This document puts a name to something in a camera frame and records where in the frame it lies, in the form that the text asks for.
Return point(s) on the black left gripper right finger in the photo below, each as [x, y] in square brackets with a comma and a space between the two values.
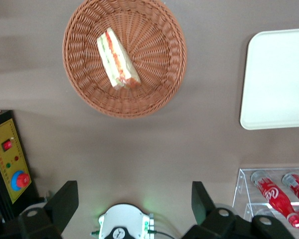
[204, 206]

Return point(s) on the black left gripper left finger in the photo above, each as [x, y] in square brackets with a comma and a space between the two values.
[62, 204]

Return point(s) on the triangle sandwich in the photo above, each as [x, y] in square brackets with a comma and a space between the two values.
[114, 59]

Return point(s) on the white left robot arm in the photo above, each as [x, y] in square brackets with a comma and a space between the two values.
[124, 216]

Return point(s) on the cream plastic tray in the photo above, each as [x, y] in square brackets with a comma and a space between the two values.
[276, 82]

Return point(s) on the brown wicker basket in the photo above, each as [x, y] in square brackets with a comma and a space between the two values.
[159, 62]

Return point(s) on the clear acrylic bottle rack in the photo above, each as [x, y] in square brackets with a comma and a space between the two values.
[241, 184]

